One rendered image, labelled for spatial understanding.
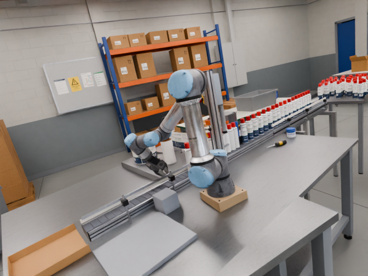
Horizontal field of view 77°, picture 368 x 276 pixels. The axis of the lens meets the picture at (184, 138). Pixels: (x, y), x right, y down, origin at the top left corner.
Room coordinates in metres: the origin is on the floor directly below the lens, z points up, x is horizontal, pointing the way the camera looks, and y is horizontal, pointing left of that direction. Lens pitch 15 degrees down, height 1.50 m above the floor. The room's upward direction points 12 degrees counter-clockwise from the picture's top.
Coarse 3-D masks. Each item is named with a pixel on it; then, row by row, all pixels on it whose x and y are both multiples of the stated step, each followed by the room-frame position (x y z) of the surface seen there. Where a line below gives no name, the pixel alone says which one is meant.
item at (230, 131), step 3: (228, 126) 1.69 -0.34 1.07; (231, 126) 1.70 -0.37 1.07; (228, 129) 1.69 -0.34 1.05; (231, 129) 1.69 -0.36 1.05; (228, 132) 1.68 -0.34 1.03; (231, 132) 1.68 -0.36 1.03; (231, 135) 1.68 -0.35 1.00; (231, 138) 1.68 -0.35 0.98; (231, 141) 1.68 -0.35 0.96; (234, 141) 1.69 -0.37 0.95; (231, 144) 1.68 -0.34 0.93; (234, 144) 1.69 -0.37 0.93; (231, 147) 1.68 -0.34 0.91; (234, 147) 1.68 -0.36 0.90; (231, 150) 1.68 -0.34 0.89; (234, 150) 1.68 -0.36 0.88
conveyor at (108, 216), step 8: (240, 144) 1.79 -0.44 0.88; (248, 144) 1.76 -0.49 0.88; (232, 152) 1.65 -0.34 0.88; (176, 176) 1.42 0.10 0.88; (184, 176) 1.40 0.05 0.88; (168, 184) 1.33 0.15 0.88; (152, 192) 1.27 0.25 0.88; (136, 200) 1.21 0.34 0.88; (144, 200) 1.19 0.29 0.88; (120, 208) 1.16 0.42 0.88; (128, 208) 1.14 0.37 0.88; (104, 216) 1.10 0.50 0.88; (112, 216) 1.09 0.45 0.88; (88, 224) 1.06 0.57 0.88; (96, 224) 1.05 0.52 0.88
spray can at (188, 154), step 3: (186, 144) 1.43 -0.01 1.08; (186, 147) 1.43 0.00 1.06; (189, 147) 1.45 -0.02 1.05; (186, 150) 1.43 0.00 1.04; (189, 150) 1.43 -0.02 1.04; (186, 153) 1.43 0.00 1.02; (189, 153) 1.42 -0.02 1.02; (186, 156) 1.43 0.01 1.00; (189, 156) 1.42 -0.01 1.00; (186, 159) 1.44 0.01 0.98; (189, 159) 1.42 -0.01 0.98; (189, 162) 1.42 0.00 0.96; (189, 165) 1.43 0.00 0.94; (189, 168) 1.43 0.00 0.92
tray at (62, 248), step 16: (48, 240) 1.04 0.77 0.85; (64, 240) 1.03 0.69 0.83; (80, 240) 1.00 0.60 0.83; (16, 256) 0.96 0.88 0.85; (32, 256) 0.96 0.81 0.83; (48, 256) 0.93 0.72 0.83; (64, 256) 0.91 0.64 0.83; (80, 256) 0.88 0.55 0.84; (16, 272) 0.87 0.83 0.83; (32, 272) 0.85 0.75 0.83; (48, 272) 0.81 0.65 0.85
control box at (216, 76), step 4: (216, 76) 1.43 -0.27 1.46; (216, 80) 1.43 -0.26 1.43; (216, 84) 1.43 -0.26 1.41; (216, 88) 1.43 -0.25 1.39; (220, 88) 1.43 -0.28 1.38; (216, 92) 1.43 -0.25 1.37; (220, 92) 1.43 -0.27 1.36; (216, 96) 1.43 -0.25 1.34; (220, 96) 1.43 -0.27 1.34; (204, 100) 1.51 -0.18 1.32; (220, 100) 1.43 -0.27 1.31; (204, 104) 1.54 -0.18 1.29; (220, 104) 1.43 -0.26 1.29
